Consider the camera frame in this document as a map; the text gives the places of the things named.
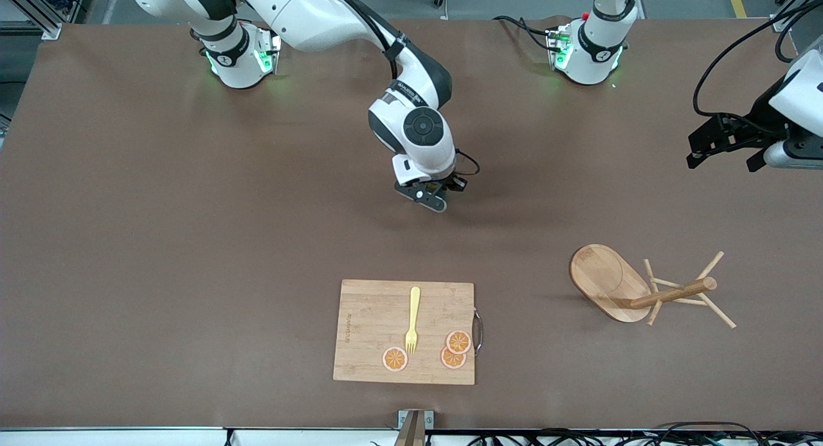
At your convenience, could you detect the yellow plastic fork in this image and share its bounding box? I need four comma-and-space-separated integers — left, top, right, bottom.
404, 287, 422, 355

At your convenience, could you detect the black left base cable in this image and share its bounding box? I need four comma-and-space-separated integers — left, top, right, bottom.
494, 15, 557, 51

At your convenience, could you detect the grey metal bracket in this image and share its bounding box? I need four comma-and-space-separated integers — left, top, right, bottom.
397, 409, 435, 429

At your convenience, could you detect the wooden mug tree rack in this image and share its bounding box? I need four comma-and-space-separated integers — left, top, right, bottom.
569, 244, 737, 329

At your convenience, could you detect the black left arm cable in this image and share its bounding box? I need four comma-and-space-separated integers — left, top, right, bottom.
692, 0, 823, 138

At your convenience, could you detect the black floor cable bundle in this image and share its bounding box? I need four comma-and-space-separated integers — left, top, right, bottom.
466, 422, 823, 446

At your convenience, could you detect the bamboo cutting board metal handle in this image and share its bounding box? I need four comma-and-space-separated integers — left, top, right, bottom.
333, 279, 484, 386

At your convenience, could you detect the brown angled bar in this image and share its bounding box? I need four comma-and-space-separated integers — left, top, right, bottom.
393, 413, 426, 446

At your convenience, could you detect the aluminium frame profile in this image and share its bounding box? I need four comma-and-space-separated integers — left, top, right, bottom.
772, 0, 823, 33
0, 0, 100, 40

